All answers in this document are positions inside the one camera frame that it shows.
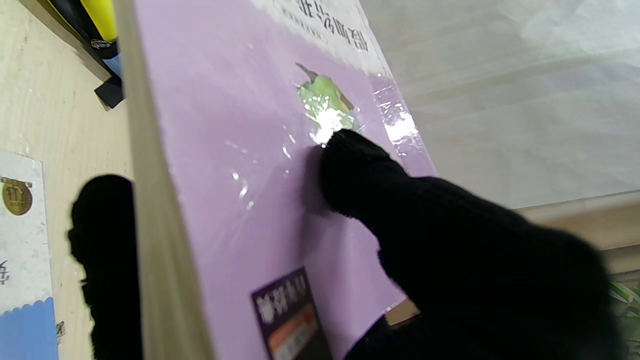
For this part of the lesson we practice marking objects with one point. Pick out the green plant with long leaves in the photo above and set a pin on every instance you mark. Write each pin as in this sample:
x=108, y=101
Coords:
x=627, y=300

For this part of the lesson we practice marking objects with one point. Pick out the yellow and blue school bag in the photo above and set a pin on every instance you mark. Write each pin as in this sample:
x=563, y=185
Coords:
x=100, y=20

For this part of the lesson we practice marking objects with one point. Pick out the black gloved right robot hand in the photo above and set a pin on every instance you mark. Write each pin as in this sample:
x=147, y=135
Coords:
x=475, y=280

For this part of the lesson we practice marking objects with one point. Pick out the purple cover book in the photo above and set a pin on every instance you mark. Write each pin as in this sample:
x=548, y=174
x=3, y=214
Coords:
x=225, y=175

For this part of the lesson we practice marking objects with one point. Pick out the white and blue cover book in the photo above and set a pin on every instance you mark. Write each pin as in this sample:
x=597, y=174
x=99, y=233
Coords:
x=25, y=250

